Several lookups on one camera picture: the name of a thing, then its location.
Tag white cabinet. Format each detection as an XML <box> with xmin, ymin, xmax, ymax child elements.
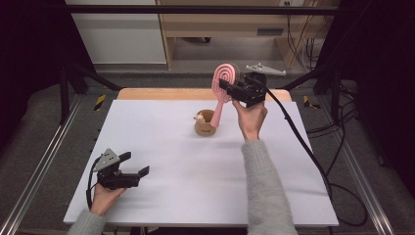
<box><xmin>65</xmin><ymin>0</ymin><xmax>167</xmax><ymax>66</ymax></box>

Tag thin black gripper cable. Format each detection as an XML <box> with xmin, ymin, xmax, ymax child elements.
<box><xmin>85</xmin><ymin>156</ymin><xmax>103</xmax><ymax>211</ymax></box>

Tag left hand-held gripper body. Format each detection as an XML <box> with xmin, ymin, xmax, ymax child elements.
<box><xmin>92</xmin><ymin>148</ymin><xmax>140</xmax><ymax>191</ymax></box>

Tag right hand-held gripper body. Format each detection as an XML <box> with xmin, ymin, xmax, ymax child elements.
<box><xmin>229</xmin><ymin>63</ymin><xmax>288</xmax><ymax>109</ymax></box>

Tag metal floor rail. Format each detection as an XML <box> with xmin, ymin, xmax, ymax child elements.
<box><xmin>336</xmin><ymin>140</ymin><xmax>396</xmax><ymax>235</ymax></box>
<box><xmin>0</xmin><ymin>94</ymin><xmax>83</xmax><ymax>235</ymax></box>

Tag pink hairbrush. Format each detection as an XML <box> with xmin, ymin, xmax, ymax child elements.
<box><xmin>209</xmin><ymin>63</ymin><xmax>243</xmax><ymax>129</ymax></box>

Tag black floor cables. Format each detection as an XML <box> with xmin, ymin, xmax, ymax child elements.
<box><xmin>306</xmin><ymin>81</ymin><xmax>361</xmax><ymax>177</ymax></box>

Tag wooden shelf unit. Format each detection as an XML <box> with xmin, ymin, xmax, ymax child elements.
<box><xmin>156</xmin><ymin>0</ymin><xmax>327</xmax><ymax>71</ymax></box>

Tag yellow black tape strip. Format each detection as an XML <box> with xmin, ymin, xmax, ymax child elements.
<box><xmin>93</xmin><ymin>94</ymin><xmax>108</xmax><ymax>112</ymax></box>
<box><xmin>302</xmin><ymin>95</ymin><xmax>322</xmax><ymax>111</ymax></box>

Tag person's right hand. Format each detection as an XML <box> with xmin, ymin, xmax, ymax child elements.
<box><xmin>232</xmin><ymin>99</ymin><xmax>268</xmax><ymax>142</ymax></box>

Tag white table sheet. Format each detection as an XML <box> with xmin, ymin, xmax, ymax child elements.
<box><xmin>63</xmin><ymin>99</ymin><xmax>341</xmax><ymax>228</ymax></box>

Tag tan bag-shaped holder with bear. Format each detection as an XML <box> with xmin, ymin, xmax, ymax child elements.
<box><xmin>194</xmin><ymin>109</ymin><xmax>218</xmax><ymax>137</ymax></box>

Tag thick black gripper cable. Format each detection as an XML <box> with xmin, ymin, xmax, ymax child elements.
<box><xmin>264</xmin><ymin>87</ymin><xmax>369</xmax><ymax>228</ymax></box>

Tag person's left hand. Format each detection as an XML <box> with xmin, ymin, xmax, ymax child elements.
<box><xmin>90</xmin><ymin>183</ymin><xmax>127</xmax><ymax>216</ymax></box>

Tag black horizontal frame bar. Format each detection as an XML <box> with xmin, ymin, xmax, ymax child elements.
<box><xmin>42</xmin><ymin>4</ymin><xmax>341</xmax><ymax>16</ymax></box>

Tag black frame leg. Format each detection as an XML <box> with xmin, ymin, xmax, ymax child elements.
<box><xmin>59</xmin><ymin>62</ymin><xmax>123</xmax><ymax>125</ymax></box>
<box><xmin>280</xmin><ymin>62</ymin><xmax>344</xmax><ymax>125</ymax></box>

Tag hanging cable bundle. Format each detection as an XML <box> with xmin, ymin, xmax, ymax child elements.
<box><xmin>285</xmin><ymin>1</ymin><xmax>327</xmax><ymax>71</ymax></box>

